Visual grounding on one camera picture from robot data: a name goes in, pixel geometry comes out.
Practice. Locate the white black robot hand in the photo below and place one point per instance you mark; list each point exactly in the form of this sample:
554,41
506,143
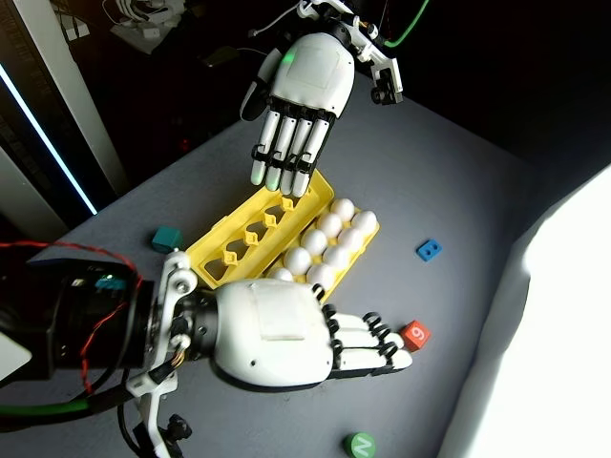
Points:
267,329
312,71

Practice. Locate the yellow egg carton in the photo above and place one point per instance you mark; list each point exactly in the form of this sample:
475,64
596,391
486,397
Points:
248,214

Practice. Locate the teal toy block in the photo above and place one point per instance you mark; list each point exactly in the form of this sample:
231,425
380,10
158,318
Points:
166,239

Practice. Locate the red block with numeral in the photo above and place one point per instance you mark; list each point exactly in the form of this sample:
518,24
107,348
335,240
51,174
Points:
416,336

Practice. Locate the green cylinder block with letter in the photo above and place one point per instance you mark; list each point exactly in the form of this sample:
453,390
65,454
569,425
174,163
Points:
360,446

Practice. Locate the grey table cloth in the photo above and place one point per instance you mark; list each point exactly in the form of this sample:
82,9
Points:
406,200

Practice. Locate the blue block with two holes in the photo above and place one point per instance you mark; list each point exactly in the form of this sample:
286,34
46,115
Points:
429,250

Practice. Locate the white pillar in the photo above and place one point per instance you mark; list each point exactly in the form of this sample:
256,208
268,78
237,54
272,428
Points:
76,90

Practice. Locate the large white board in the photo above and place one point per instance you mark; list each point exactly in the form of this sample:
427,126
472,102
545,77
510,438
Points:
539,343

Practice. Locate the white light strip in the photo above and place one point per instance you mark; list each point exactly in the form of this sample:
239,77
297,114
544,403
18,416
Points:
48,138

